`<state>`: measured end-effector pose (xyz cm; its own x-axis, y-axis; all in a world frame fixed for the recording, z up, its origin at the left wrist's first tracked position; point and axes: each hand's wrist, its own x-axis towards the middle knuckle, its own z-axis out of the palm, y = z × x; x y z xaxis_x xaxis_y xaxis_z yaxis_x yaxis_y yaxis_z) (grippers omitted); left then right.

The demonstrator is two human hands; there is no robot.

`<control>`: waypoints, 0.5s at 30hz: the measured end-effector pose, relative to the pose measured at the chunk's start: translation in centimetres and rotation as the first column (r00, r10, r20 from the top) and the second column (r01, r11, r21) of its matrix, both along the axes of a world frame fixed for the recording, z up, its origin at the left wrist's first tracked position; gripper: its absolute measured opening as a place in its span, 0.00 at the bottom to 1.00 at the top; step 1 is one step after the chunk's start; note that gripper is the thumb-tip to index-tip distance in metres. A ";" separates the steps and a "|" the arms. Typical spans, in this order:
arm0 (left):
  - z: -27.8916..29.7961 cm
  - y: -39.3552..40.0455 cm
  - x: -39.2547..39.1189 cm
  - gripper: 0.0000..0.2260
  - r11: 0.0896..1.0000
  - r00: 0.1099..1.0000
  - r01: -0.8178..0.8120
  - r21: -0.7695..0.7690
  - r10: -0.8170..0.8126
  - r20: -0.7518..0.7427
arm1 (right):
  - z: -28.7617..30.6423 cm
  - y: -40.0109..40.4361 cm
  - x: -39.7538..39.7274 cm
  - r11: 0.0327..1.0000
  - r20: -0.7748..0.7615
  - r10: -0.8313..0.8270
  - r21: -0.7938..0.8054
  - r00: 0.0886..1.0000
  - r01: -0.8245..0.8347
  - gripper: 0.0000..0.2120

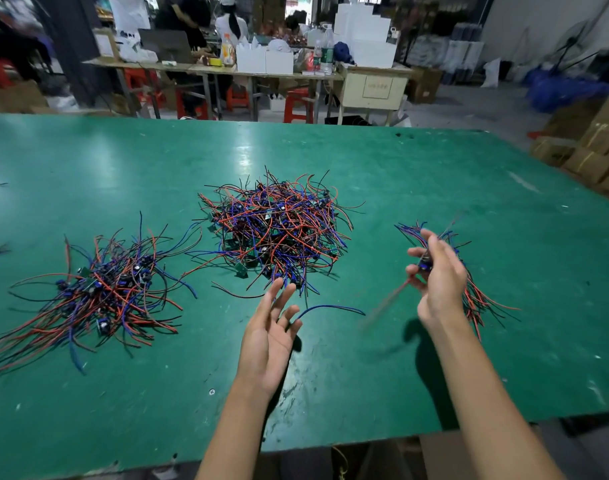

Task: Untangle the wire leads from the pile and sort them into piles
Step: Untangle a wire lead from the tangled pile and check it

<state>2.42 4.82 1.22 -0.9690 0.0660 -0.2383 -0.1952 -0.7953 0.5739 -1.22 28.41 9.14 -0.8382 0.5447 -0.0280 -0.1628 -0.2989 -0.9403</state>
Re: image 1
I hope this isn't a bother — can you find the row of white containers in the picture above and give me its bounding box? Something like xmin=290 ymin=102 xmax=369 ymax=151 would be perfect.
xmin=234 ymin=39 xmax=296 ymax=76

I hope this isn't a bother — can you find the grey laptop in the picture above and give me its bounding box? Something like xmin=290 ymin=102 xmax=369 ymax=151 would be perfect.
xmin=139 ymin=29 xmax=194 ymax=64

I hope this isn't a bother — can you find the brown cardboard box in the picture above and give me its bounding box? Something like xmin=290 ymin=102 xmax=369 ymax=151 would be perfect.
xmin=409 ymin=67 xmax=444 ymax=104

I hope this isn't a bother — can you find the row of cardboard boxes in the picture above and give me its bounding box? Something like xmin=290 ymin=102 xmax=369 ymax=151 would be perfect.
xmin=0 ymin=79 xmax=50 ymax=116

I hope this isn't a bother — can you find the long wooden work table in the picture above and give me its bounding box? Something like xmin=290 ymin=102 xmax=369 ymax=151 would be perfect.
xmin=84 ymin=57 xmax=416 ymax=124

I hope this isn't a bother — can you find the person's right hand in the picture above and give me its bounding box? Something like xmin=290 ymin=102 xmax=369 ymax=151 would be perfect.
xmin=407 ymin=231 xmax=469 ymax=331

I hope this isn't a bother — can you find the small bunch of set-aside wires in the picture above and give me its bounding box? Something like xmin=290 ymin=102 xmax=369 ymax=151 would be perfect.
xmin=395 ymin=219 xmax=521 ymax=341

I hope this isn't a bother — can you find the pile of wires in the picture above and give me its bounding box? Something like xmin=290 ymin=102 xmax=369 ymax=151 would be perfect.
xmin=184 ymin=169 xmax=366 ymax=321

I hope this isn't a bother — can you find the dark pillar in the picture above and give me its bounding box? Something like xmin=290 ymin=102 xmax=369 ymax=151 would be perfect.
xmin=34 ymin=0 xmax=120 ymax=106

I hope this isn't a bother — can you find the stack of white boxes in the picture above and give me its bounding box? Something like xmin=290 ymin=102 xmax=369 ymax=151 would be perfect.
xmin=335 ymin=3 xmax=398 ymax=68

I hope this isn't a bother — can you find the cream cabinet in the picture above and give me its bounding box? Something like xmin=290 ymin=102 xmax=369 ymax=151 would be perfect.
xmin=329 ymin=67 xmax=416 ymax=126

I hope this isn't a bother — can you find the heap of blue bags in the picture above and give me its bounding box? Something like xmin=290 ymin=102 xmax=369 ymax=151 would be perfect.
xmin=525 ymin=67 xmax=609 ymax=114

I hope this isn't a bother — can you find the person's left hand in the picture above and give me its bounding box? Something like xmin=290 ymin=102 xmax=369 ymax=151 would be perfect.
xmin=234 ymin=277 xmax=304 ymax=396

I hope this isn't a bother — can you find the person's right forearm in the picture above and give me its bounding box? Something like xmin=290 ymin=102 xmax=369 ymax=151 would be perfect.
xmin=419 ymin=315 xmax=566 ymax=480

